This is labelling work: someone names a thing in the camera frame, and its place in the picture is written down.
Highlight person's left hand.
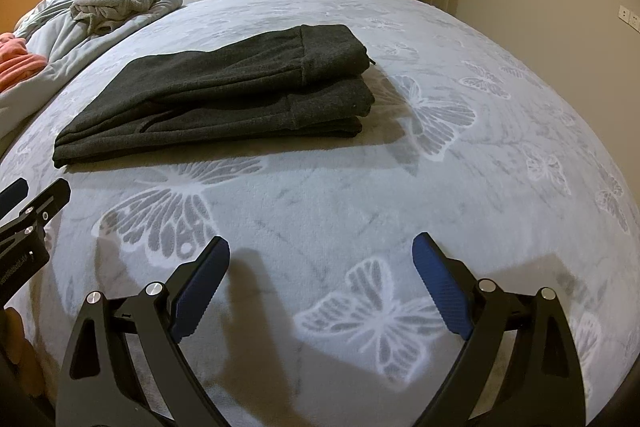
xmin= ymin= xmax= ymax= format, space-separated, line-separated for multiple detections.
xmin=0 ymin=307 xmax=48 ymax=408

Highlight dark grey pants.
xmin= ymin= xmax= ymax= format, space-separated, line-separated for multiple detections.
xmin=52 ymin=24 xmax=377 ymax=169

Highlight crumpled grey garment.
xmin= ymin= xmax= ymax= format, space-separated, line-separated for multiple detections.
xmin=70 ymin=0 xmax=162 ymax=35

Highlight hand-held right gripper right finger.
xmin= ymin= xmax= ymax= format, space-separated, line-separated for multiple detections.
xmin=411 ymin=232 xmax=587 ymax=427

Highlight pink cloth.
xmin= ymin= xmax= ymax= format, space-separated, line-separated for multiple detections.
xmin=0 ymin=32 xmax=48 ymax=92

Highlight bed with butterfly cover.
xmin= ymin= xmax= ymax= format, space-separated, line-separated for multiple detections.
xmin=0 ymin=0 xmax=640 ymax=427

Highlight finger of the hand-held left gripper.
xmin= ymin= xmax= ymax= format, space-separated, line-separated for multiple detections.
xmin=10 ymin=178 xmax=72 ymax=230
xmin=0 ymin=178 xmax=29 ymax=220

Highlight light grey quilt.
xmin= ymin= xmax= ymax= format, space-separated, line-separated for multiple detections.
xmin=0 ymin=0 xmax=186 ymax=152

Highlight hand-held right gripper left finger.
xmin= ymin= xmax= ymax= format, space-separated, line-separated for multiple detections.
xmin=55 ymin=235 xmax=231 ymax=427

